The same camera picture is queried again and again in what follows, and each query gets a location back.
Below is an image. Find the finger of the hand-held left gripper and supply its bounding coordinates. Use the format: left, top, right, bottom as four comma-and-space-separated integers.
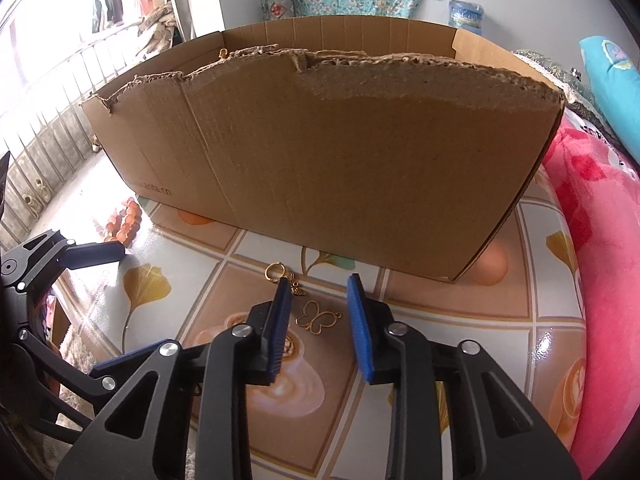
15, 330, 161, 418
0, 230, 126, 291

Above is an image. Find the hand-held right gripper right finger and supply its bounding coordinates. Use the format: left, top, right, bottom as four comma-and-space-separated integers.
347, 273, 583, 480

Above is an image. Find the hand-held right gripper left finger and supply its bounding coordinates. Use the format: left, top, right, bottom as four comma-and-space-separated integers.
62, 276, 295, 480

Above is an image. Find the gold butterfly pendant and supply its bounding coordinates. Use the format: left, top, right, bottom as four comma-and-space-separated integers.
295, 301, 342, 335

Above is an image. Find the pink bead bracelet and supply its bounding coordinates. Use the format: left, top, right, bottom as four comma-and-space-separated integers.
102, 197, 143, 248

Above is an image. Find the brown cardboard box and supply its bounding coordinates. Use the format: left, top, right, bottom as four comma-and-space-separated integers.
80, 14, 566, 283

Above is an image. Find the pair of light shoes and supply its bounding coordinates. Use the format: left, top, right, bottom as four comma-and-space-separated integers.
20, 180, 51, 211

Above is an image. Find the tile print tablecloth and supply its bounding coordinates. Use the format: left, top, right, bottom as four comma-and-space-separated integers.
30, 155, 588, 480

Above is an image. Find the metal railing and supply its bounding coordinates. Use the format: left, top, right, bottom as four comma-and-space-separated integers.
0, 15, 176, 231

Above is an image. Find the large window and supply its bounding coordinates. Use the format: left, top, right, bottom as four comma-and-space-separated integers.
0, 0, 171, 126

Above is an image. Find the pile of clothes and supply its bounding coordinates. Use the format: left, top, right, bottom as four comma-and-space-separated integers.
135, 2, 183, 58

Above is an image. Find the pink floral blanket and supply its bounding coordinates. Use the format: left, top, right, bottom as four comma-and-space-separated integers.
540, 110, 640, 480

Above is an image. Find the hanging dark jacket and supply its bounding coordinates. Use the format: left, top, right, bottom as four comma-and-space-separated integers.
92, 0, 125, 31

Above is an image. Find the grey curtain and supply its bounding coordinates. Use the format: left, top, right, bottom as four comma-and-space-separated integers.
170, 0, 195, 41

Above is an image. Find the grey patterned cushion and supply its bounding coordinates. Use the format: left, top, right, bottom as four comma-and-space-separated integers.
262, 0, 297, 22

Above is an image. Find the grey lace pillow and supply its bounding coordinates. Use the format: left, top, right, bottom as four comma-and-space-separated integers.
510, 49, 640, 161

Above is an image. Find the blue water jug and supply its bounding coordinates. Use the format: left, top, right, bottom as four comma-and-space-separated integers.
446, 0, 487, 37

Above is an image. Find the cyan cartoon pillow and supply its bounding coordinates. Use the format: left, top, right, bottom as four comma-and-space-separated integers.
578, 35, 640, 136

